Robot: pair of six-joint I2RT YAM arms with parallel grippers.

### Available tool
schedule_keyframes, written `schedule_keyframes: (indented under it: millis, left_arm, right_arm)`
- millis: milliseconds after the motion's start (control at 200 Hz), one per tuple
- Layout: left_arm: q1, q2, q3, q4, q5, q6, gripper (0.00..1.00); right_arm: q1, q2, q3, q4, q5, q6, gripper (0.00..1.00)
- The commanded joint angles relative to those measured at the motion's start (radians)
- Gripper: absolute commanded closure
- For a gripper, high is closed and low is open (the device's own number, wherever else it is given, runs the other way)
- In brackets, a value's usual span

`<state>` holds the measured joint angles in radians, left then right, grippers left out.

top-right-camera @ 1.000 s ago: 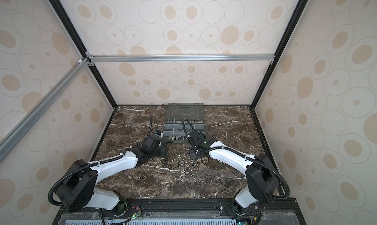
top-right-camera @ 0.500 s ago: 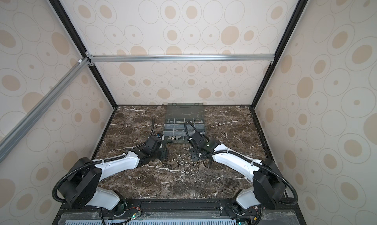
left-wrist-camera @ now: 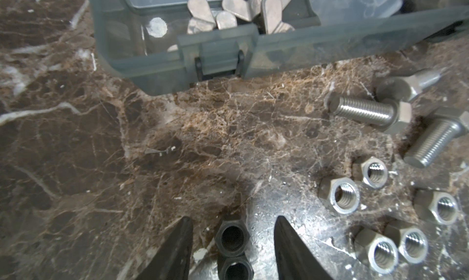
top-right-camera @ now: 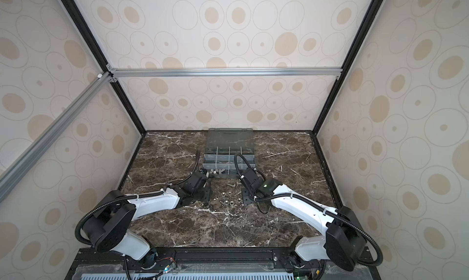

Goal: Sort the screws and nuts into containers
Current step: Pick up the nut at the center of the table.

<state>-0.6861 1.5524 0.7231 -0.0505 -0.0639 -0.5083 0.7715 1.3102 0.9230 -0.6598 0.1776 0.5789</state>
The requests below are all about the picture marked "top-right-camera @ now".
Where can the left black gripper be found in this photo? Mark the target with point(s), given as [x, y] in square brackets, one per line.
[209, 193]

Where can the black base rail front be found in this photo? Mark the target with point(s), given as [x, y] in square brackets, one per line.
[263, 263]

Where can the diagonal aluminium rail left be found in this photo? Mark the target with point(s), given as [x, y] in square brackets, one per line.
[16, 172]

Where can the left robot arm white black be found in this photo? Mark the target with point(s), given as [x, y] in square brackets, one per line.
[106, 226]

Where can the clear plastic organizer box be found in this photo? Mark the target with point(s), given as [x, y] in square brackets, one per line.
[226, 146]

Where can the horizontal aluminium rail back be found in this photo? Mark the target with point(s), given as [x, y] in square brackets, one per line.
[119, 73]

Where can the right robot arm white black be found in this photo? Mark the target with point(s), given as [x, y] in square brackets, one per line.
[342, 239]

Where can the silver wing nut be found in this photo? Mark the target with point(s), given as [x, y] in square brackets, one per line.
[216, 172]

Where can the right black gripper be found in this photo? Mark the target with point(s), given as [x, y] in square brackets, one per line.
[247, 192]

